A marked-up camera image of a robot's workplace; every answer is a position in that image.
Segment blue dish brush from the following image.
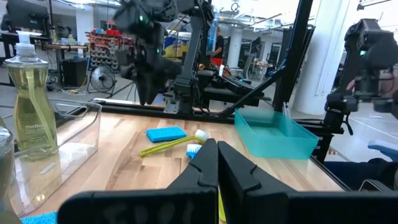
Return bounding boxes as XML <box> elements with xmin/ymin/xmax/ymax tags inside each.
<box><xmin>185</xmin><ymin>143</ymin><xmax>203</xmax><ymax>161</ymax></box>

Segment red parts shelf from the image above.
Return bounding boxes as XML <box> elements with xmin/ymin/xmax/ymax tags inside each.
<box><xmin>86</xmin><ymin>29</ymin><xmax>136</xmax><ymax>72</ymax></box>

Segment clear plastic bin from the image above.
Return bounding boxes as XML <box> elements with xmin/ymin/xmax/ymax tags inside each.
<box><xmin>0</xmin><ymin>98</ymin><xmax>103</xmax><ymax>218</ymax></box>

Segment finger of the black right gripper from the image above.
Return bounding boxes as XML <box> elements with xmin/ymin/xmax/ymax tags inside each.
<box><xmin>149</xmin><ymin>76</ymin><xmax>165</xmax><ymax>105</ymax></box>
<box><xmin>136</xmin><ymin>77</ymin><xmax>150</xmax><ymax>106</ymax></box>

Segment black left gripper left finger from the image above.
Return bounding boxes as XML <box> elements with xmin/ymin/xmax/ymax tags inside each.
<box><xmin>57</xmin><ymin>138</ymin><xmax>220</xmax><ymax>224</ymax></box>

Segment blue sponge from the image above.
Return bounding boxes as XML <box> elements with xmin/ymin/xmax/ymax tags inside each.
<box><xmin>20</xmin><ymin>211</ymin><xmax>58</xmax><ymax>224</ymax></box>
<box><xmin>146</xmin><ymin>125</ymin><xmax>188</xmax><ymax>144</ymax></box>

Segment yellow dish brush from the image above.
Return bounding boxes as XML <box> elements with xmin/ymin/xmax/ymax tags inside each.
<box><xmin>218</xmin><ymin>188</ymin><xmax>227</xmax><ymax>224</ymax></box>

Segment teal plastic bin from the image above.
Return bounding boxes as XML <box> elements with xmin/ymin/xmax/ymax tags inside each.
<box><xmin>233</xmin><ymin>107</ymin><xmax>320</xmax><ymax>161</ymax></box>

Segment white pillar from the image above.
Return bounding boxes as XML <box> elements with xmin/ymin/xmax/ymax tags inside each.
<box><xmin>228</xmin><ymin>29</ymin><xmax>244</xmax><ymax>70</ymax></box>

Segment black computer tower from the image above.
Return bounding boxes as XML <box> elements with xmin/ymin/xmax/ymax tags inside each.
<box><xmin>61</xmin><ymin>58</ymin><xmax>88</xmax><ymax>88</ymax></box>

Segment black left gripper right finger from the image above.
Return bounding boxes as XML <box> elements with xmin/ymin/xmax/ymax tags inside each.
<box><xmin>218</xmin><ymin>141</ymin><xmax>398</xmax><ymax>224</ymax></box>

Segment blue chair armrest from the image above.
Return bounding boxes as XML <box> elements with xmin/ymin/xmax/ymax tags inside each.
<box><xmin>368</xmin><ymin>139</ymin><xmax>398</xmax><ymax>162</ymax></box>

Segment copper top table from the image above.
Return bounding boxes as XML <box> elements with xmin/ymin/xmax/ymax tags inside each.
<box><xmin>42</xmin><ymin>43</ymin><xmax>90</xmax><ymax>52</ymax></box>

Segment black aluminium table frame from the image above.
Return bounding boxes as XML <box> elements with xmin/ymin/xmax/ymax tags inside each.
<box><xmin>14</xmin><ymin>0</ymin><xmax>351</xmax><ymax>191</ymax></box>

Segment lime green dish brush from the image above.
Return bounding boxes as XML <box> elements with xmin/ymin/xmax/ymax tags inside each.
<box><xmin>139</xmin><ymin>129</ymin><xmax>210</xmax><ymax>158</ymax></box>

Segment black floor fan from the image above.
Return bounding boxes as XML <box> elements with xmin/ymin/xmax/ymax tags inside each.
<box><xmin>88</xmin><ymin>64</ymin><xmax>116</xmax><ymax>94</ymax></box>

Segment yellow blue container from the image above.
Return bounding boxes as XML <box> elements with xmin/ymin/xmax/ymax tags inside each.
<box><xmin>164</xmin><ymin>32</ymin><xmax>191</xmax><ymax>60</ymax></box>

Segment black monitor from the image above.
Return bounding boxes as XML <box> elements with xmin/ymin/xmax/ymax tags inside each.
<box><xmin>6</xmin><ymin>0</ymin><xmax>50</xmax><ymax>32</ymax></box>

